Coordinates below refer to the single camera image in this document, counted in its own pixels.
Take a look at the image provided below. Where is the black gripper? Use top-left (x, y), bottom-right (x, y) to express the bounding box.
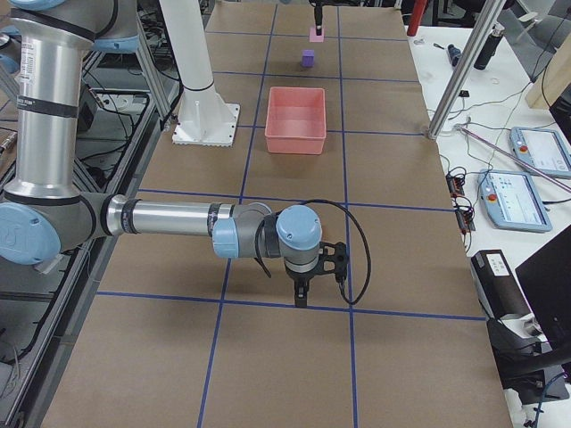
top-left (287, 242), bottom-right (348, 308)

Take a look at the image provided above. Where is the pink foam block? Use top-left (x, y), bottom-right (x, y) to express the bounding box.
top-left (309, 26), bottom-right (325, 43)

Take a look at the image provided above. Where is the purple foam block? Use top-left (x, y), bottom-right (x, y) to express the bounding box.
top-left (301, 49), bottom-right (315, 68)

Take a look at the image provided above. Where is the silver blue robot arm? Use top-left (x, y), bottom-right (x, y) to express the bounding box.
top-left (1, 1), bottom-right (349, 308)

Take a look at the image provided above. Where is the pink plastic bin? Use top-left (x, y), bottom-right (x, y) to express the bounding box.
top-left (264, 86), bottom-right (327, 155)

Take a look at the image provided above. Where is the red cylinder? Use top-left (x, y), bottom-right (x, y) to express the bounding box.
top-left (407, 0), bottom-right (428, 37)

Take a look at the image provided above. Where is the black blue handheld tool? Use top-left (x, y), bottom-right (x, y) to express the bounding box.
top-left (447, 44), bottom-right (462, 68)

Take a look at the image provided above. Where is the black water bottle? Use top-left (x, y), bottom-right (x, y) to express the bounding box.
top-left (474, 23), bottom-right (505, 70)

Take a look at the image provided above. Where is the small circuit board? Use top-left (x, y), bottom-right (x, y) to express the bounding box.
top-left (445, 173), bottom-right (475, 235)

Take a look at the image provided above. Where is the metal rod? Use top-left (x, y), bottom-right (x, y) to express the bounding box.
top-left (454, 126), bottom-right (571, 193)

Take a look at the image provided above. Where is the black box with label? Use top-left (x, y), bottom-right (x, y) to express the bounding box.
top-left (470, 250), bottom-right (531, 319)

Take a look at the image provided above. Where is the near blue teach pendant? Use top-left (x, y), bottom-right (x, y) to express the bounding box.
top-left (478, 169), bottom-right (552, 233)

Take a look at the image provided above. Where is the blue teach pendant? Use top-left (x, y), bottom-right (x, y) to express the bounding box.
top-left (509, 127), bottom-right (570, 178)
top-left (478, 169), bottom-right (552, 233)

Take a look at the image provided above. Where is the wooden board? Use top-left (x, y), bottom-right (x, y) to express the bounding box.
top-left (525, 36), bottom-right (571, 109)

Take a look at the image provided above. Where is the black monitor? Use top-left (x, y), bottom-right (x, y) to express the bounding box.
top-left (516, 226), bottom-right (570, 348)

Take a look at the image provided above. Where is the far blue teach pendant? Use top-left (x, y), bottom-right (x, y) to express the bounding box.
top-left (509, 127), bottom-right (570, 178)

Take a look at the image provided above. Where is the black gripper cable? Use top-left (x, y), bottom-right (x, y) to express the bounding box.
top-left (253, 198), bottom-right (373, 306)

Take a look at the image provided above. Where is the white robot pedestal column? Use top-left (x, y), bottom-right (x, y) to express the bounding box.
top-left (160, 0), bottom-right (240, 147)

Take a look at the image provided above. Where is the aluminium frame post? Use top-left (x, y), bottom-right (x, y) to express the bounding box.
top-left (426, 0), bottom-right (506, 140)

